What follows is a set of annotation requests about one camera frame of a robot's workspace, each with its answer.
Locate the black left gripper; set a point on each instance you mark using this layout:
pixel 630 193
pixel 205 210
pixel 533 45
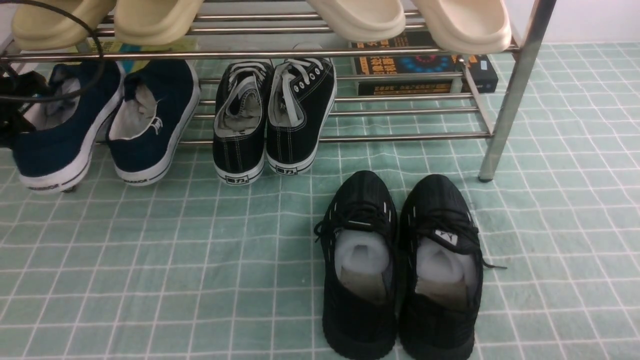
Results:
pixel 12 113

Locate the navy slip-on shoe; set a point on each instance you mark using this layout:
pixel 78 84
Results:
pixel 158 102
pixel 54 153

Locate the silver metal shoe rack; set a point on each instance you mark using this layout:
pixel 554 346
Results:
pixel 69 75

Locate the yellow slipper far left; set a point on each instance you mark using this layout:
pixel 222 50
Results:
pixel 38 29

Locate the yellow slipper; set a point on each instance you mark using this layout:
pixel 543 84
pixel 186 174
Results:
pixel 154 22
pixel 38 29

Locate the yellow and blue book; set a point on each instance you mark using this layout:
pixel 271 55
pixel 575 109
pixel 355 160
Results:
pixel 129 66

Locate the black canvas sneaker left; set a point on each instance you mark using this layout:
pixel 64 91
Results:
pixel 241 114

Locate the black canvas sneaker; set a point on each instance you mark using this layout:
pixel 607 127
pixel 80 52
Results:
pixel 302 95
pixel 241 114

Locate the green checked floor cloth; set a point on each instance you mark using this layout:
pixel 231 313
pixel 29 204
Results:
pixel 191 268

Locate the black canvas sneaker right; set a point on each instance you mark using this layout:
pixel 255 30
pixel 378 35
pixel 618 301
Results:
pixel 302 95

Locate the cream slipper inner right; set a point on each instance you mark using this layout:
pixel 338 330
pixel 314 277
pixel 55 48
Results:
pixel 362 21

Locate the cream slipper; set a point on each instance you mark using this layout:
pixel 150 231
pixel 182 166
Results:
pixel 362 21
pixel 467 27

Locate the black knit sneaker left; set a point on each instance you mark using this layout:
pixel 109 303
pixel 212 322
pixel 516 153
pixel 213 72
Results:
pixel 357 237

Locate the black knit sneaker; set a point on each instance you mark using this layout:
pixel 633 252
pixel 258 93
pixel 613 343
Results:
pixel 357 237
pixel 440 245

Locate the cream slipper far right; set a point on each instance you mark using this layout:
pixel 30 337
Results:
pixel 467 27

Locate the black knit sneaker right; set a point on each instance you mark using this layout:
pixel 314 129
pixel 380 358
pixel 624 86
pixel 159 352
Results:
pixel 440 245

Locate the black book with orange text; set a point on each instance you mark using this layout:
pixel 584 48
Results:
pixel 414 70

